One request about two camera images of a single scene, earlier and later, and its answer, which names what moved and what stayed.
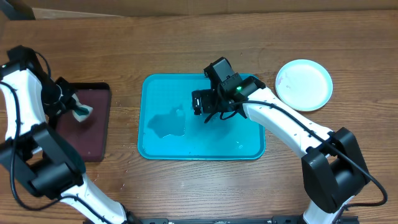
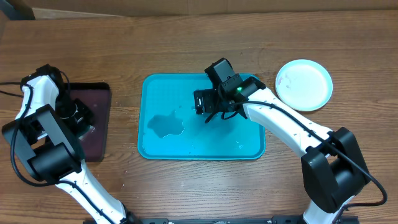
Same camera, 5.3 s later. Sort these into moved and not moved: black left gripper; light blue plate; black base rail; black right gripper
Moved: black left gripper
Not moved: black right gripper; black base rail; light blue plate
